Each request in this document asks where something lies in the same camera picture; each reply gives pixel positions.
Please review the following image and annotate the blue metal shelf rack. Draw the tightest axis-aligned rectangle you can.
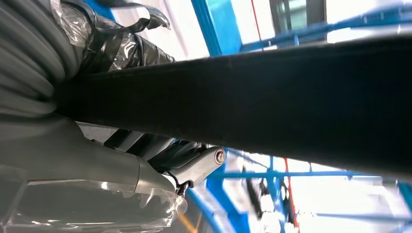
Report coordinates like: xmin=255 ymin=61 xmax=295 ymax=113
xmin=84 ymin=0 xmax=412 ymax=233

